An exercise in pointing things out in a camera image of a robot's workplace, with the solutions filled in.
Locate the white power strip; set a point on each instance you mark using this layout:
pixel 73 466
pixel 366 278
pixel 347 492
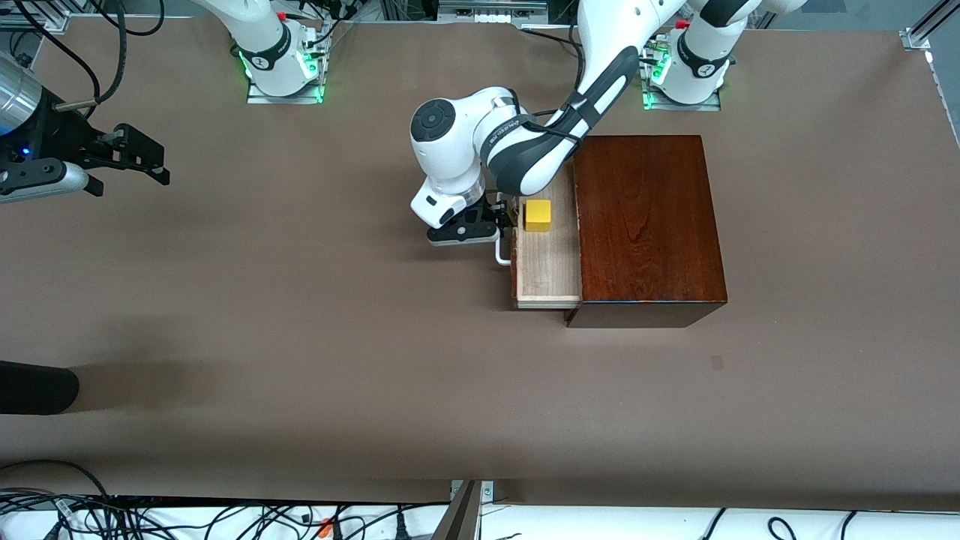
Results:
pixel 493 17

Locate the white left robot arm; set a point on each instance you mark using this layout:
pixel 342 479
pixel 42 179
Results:
pixel 450 150

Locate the grey electronics box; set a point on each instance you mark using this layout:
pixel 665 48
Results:
pixel 491 6

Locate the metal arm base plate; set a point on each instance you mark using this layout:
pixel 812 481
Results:
pixel 709 106
pixel 300 99

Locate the black rounded cylinder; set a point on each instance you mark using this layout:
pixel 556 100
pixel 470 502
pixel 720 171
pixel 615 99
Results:
pixel 37 388

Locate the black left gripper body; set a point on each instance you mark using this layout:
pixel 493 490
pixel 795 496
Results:
pixel 498 209

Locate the small metal mounting bracket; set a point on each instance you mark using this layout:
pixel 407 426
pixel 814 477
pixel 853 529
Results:
pixel 487 491

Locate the yellow block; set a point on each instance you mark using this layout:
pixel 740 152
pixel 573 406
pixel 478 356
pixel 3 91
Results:
pixel 538 216

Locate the brown paper table cover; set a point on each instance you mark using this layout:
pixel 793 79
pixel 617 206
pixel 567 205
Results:
pixel 300 300

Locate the dark grey metal post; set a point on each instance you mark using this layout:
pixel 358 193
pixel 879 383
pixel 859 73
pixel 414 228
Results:
pixel 459 521

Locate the dark wooden drawer cabinet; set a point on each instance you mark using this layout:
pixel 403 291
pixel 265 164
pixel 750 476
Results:
pixel 652 240

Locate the aluminium frame profile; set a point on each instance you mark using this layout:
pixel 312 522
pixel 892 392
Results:
pixel 45 19
pixel 916 37

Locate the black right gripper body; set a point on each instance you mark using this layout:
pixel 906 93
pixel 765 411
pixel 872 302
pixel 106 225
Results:
pixel 66 133

